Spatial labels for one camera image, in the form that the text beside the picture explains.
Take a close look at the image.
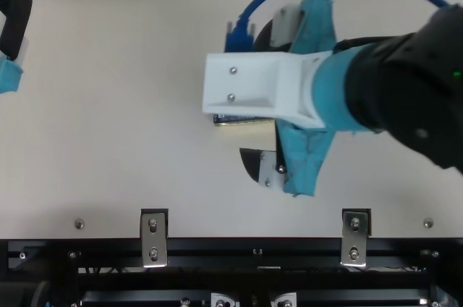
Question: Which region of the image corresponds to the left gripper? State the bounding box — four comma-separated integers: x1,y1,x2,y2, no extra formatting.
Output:
0,0,33,94

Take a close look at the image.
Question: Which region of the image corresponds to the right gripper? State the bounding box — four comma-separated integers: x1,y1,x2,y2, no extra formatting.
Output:
239,0,362,198

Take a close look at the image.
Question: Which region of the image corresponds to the rectangular tin with gold rim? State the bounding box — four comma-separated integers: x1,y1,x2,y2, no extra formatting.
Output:
213,113,273,128

